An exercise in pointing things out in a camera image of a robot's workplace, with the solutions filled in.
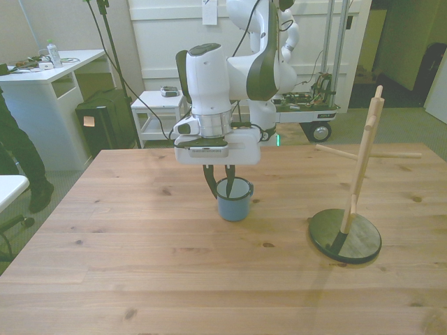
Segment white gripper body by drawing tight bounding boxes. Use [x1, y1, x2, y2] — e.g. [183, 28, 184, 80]
[174, 127, 262, 165]

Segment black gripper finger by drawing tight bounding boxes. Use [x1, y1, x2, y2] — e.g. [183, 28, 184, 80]
[203, 164, 219, 201]
[223, 164, 237, 201]

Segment blue enamel mug dark rim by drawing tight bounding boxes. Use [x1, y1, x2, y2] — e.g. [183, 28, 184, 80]
[216, 177, 254, 223]

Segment wooden mug tree black base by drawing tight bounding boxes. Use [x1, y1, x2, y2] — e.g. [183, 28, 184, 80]
[308, 85, 423, 265]

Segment wheeled cart with electronics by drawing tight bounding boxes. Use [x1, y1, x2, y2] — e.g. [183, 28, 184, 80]
[274, 0, 354, 142]

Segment small white side table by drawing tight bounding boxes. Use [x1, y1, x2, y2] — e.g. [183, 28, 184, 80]
[130, 89, 189, 149]

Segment black computer tower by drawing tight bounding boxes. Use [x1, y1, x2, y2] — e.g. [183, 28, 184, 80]
[75, 89, 136, 158]

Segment white paper tag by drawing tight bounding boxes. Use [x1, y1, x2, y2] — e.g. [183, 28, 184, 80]
[202, 0, 219, 27]

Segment black tripod stand pole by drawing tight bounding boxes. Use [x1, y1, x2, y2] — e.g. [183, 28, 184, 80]
[96, 0, 142, 149]

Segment person leg dark trousers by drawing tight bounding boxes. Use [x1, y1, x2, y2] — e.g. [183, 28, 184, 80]
[0, 64, 55, 214]

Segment white desk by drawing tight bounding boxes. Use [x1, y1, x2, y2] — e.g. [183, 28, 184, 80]
[0, 48, 108, 172]

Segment clear plastic bottle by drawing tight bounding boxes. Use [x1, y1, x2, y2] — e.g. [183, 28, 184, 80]
[46, 38, 64, 69]

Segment grey wrist camera black mount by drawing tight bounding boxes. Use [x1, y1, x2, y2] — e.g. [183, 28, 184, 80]
[178, 138, 230, 157]

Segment black cable to gripper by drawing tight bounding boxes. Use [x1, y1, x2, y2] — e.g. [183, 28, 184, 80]
[82, 0, 177, 141]

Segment black cable along robot arm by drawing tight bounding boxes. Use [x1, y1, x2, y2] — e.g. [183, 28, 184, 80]
[233, 0, 263, 57]

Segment clutter of tools and cables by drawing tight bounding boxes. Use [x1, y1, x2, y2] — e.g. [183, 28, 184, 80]
[6, 54, 53, 73]

